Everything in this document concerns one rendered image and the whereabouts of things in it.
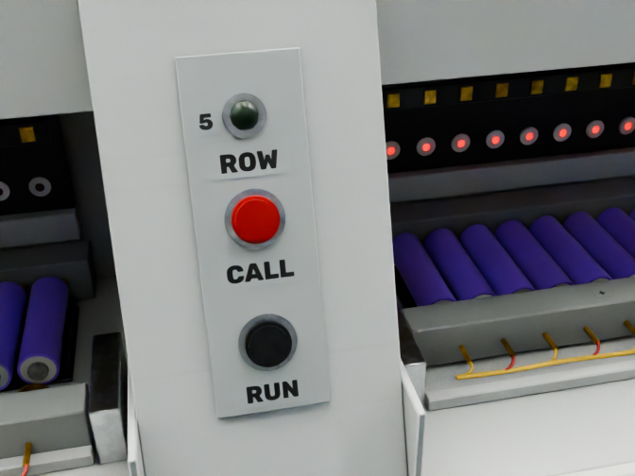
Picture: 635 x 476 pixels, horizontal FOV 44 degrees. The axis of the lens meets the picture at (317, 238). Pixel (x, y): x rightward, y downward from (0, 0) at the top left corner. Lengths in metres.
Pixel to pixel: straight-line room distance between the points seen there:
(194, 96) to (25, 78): 0.05
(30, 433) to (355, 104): 0.18
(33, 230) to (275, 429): 0.20
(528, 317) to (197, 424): 0.17
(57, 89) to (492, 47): 0.15
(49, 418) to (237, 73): 0.16
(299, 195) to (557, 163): 0.25
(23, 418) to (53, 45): 0.15
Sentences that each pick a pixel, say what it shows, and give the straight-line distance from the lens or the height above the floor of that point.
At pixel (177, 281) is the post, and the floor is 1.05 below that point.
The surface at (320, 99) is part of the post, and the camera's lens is 0.26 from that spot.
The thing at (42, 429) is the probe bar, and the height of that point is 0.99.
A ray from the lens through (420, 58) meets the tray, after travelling 0.29.
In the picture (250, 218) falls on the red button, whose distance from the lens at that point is 0.26.
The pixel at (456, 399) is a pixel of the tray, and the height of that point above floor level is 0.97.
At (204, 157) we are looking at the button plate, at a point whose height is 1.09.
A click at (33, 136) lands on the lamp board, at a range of 0.42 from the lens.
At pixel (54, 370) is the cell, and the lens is 0.38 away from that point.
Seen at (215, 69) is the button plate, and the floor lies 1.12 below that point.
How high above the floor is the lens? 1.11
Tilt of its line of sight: 11 degrees down
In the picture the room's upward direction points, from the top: 5 degrees counter-clockwise
